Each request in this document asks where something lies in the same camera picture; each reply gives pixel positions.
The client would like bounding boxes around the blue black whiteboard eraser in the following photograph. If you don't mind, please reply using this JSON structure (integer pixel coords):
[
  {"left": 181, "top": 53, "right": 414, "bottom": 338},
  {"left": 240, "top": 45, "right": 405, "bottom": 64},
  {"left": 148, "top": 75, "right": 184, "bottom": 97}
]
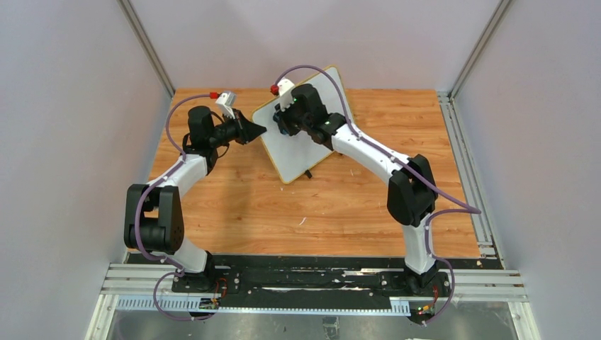
[{"left": 277, "top": 121, "right": 289, "bottom": 135}]

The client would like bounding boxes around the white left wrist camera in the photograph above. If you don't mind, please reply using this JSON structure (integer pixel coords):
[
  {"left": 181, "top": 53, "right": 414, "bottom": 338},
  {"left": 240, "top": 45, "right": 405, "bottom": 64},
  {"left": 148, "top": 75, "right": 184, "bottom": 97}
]
[{"left": 215, "top": 91, "right": 236, "bottom": 119}]

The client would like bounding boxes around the right corner aluminium post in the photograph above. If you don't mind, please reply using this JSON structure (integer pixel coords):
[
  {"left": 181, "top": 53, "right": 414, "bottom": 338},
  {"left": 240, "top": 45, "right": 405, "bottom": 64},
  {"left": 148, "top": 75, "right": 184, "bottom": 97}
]
[{"left": 448, "top": 0, "right": 514, "bottom": 101}]

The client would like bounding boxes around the corner aluminium post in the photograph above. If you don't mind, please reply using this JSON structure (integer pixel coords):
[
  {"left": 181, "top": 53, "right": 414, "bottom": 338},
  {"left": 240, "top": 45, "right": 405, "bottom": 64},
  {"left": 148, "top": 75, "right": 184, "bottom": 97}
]
[
  {"left": 448, "top": 0, "right": 514, "bottom": 101},
  {"left": 116, "top": 0, "right": 176, "bottom": 98}
]

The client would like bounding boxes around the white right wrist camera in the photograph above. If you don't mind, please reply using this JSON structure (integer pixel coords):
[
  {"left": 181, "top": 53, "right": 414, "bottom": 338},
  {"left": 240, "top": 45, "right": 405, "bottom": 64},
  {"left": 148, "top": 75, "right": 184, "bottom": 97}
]
[{"left": 270, "top": 78, "right": 296, "bottom": 111}]

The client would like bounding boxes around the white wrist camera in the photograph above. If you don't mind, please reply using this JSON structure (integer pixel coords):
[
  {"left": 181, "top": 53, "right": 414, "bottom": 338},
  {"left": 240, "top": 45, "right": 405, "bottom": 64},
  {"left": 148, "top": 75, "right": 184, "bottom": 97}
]
[
  {"left": 270, "top": 78, "right": 296, "bottom": 111},
  {"left": 215, "top": 91, "right": 236, "bottom": 119}
]

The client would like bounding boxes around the aluminium front frame rail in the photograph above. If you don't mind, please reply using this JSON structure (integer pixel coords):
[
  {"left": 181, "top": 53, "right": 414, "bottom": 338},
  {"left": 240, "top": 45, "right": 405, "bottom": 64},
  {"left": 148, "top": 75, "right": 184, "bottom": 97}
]
[{"left": 86, "top": 255, "right": 541, "bottom": 339}]

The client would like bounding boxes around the right side aluminium rail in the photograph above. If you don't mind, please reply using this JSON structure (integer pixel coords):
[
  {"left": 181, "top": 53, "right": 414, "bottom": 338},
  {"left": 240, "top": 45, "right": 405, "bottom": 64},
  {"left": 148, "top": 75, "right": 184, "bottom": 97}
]
[{"left": 437, "top": 91, "right": 505, "bottom": 266}]

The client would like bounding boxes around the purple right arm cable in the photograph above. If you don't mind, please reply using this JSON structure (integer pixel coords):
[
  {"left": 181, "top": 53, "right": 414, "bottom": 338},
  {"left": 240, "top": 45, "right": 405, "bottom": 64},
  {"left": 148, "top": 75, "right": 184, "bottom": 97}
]
[{"left": 270, "top": 64, "right": 483, "bottom": 326}]

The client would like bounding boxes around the left corner aluminium post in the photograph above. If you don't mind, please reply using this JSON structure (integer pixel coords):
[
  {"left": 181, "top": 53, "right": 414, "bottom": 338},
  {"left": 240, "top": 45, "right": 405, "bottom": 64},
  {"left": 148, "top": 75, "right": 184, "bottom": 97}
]
[{"left": 116, "top": 0, "right": 176, "bottom": 98}]

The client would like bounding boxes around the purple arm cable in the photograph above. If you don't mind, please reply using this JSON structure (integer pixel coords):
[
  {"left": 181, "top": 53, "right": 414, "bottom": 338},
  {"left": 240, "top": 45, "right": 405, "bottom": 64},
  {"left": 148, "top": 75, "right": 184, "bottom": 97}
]
[
  {"left": 134, "top": 91, "right": 218, "bottom": 322},
  {"left": 270, "top": 64, "right": 483, "bottom": 326}
]

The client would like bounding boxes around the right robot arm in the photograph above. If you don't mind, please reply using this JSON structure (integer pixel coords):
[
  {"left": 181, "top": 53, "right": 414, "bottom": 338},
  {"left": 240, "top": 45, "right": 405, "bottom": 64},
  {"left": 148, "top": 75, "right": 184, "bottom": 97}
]
[{"left": 270, "top": 79, "right": 438, "bottom": 294}]

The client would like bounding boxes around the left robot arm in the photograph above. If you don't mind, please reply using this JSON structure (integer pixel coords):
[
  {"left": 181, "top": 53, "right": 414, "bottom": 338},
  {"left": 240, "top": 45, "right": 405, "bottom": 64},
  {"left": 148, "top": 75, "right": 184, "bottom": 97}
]
[{"left": 123, "top": 106, "right": 266, "bottom": 291}]

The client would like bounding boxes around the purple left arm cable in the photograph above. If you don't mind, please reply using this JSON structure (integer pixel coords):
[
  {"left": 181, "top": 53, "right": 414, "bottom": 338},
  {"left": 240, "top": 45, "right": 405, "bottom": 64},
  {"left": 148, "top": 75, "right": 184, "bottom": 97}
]
[{"left": 134, "top": 91, "right": 218, "bottom": 322}]

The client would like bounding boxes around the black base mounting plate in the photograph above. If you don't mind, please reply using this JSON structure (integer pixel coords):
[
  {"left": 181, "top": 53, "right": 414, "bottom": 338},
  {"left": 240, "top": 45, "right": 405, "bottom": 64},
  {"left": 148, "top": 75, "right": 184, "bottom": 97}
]
[{"left": 126, "top": 254, "right": 502, "bottom": 317}]

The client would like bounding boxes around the yellow framed whiteboard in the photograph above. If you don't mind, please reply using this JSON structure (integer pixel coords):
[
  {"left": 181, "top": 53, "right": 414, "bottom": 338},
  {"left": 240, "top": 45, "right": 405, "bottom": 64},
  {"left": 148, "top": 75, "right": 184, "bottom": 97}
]
[{"left": 251, "top": 65, "right": 354, "bottom": 184}]

